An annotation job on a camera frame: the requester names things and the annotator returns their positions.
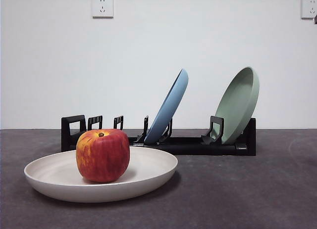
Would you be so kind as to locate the red yellow apple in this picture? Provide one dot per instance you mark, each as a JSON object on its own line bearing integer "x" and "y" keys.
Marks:
{"x": 104, "y": 157}

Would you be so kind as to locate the pale cream yellow plate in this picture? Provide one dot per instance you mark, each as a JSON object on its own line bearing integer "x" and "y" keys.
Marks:
{"x": 99, "y": 192}

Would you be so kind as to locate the blue plate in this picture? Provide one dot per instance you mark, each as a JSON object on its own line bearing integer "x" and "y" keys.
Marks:
{"x": 171, "y": 103}

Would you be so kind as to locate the black plate rack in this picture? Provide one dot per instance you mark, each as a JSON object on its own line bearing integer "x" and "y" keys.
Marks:
{"x": 198, "y": 148}

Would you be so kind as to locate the green plate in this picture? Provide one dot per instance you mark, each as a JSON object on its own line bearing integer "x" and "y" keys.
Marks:
{"x": 237, "y": 103}

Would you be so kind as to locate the white wall socket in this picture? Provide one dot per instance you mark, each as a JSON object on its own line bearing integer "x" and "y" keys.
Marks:
{"x": 102, "y": 6}
{"x": 308, "y": 7}

